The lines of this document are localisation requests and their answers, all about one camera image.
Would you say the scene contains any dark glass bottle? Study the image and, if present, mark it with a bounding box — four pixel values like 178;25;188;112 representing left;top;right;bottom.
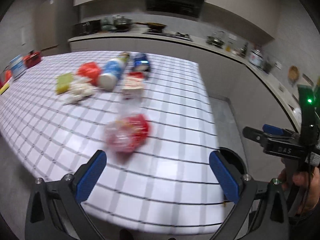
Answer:
240;42;248;58

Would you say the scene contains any white blue plastic jar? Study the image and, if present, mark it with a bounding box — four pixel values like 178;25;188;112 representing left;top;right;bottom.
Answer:
9;55;27;80

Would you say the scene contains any green ceramic vase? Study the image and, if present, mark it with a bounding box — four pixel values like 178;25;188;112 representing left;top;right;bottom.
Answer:
100;17;111;31

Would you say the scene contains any utensil holder with utensils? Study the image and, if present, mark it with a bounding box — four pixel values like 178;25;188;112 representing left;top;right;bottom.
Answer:
262;57;273;74

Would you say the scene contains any round bamboo strainer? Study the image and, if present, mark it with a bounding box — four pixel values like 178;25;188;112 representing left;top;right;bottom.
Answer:
288;66;300;83

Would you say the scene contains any black gas stove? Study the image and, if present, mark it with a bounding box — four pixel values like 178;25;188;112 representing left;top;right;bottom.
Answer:
143;29;193;42

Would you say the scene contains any frying pan with handle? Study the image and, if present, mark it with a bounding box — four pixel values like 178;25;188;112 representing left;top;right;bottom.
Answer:
134;22;167;31

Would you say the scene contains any red plastic bag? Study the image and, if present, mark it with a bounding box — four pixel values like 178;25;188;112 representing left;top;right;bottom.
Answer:
76;62;101;86

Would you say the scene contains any white tiled kitchen island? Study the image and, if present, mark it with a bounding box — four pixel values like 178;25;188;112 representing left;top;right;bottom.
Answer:
1;51;225;235

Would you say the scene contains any person right hand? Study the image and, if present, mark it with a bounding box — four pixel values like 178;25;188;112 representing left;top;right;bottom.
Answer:
278;167;319;216

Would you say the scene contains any black trash bucket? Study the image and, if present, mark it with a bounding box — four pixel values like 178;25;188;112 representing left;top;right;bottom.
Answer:
220;147;247;175

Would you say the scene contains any small yellow sponge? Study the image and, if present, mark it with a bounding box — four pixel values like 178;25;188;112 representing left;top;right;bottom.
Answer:
0;82;10;95

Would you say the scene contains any blue beverage can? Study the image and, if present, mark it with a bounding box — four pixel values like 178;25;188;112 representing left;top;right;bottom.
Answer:
132;53;151;78

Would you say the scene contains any yellow oil bottle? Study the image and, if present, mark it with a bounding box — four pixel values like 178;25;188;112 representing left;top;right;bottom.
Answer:
225;41;233;52

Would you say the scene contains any beige refrigerator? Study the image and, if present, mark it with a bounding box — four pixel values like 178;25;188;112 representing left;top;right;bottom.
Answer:
34;0;79;56

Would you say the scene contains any yellow green sponge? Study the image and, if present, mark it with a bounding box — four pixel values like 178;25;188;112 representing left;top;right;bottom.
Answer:
55;73;73;95

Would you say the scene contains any blue white paper cup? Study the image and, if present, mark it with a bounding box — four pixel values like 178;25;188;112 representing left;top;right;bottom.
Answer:
98;57;127;91

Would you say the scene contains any steel kettle pot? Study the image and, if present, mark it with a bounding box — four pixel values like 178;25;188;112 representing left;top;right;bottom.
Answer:
206;31;225;48

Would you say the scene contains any clear bag with red wrapper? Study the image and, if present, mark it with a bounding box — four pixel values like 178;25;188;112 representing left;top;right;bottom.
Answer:
105;114;151;154

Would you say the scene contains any black yellow coconut juice can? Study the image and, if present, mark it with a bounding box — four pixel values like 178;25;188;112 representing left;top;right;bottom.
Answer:
118;51;130;66

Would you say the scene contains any black range hood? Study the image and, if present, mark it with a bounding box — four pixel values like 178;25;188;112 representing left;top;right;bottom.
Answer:
145;0;204;18

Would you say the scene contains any red white carton box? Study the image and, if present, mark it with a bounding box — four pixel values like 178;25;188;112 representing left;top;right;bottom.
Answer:
121;72;145;100

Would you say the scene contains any white rice cooker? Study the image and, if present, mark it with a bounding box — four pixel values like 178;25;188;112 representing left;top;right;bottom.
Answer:
248;45;263;67

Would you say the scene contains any white tissue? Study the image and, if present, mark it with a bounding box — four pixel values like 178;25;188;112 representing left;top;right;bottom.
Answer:
63;77;97;105

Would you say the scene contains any black lidded wok pot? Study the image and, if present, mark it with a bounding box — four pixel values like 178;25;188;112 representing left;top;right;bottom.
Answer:
113;17;132;32

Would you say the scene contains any black microwave oven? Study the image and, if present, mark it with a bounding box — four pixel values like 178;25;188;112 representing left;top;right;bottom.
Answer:
73;20;101;36

